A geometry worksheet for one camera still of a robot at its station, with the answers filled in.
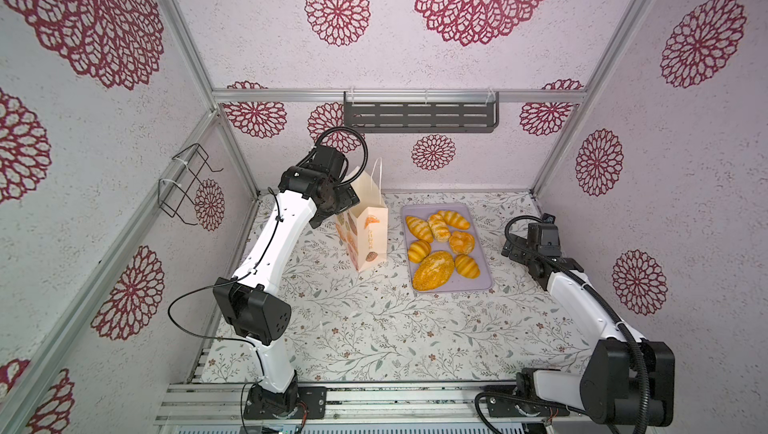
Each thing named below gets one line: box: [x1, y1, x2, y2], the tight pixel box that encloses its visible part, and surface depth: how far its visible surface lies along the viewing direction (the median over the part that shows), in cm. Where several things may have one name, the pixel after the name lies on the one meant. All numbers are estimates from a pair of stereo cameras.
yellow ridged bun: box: [408, 240, 431, 263], surface depth 101 cm
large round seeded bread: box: [412, 250, 455, 291], surface depth 94 cm
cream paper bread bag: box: [335, 157, 388, 273], surface depth 90 cm
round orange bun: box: [449, 231, 475, 255], surface depth 102 cm
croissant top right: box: [438, 210, 471, 230], surface depth 111 cm
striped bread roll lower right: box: [454, 254, 481, 279], surface depth 97 cm
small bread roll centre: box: [427, 213, 451, 243], surface depth 108 cm
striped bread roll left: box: [406, 216, 434, 243], surface depth 107 cm
